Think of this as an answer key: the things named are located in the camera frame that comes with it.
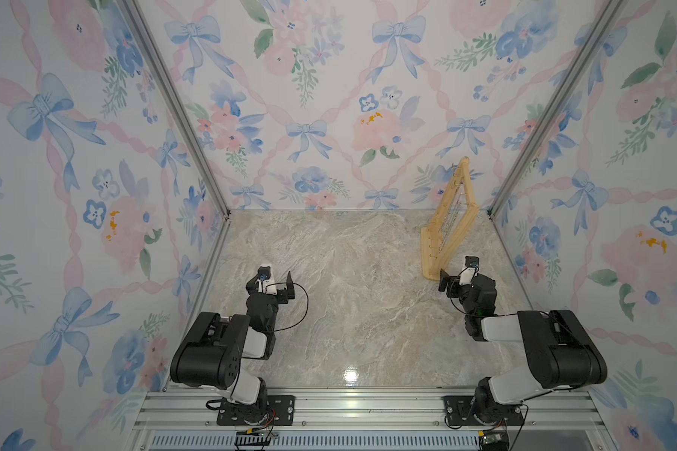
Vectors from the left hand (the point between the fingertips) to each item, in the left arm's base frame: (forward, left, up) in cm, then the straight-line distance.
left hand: (276, 271), depth 90 cm
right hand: (+3, -60, -3) cm, 60 cm away
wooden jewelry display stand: (+6, -52, +19) cm, 56 cm away
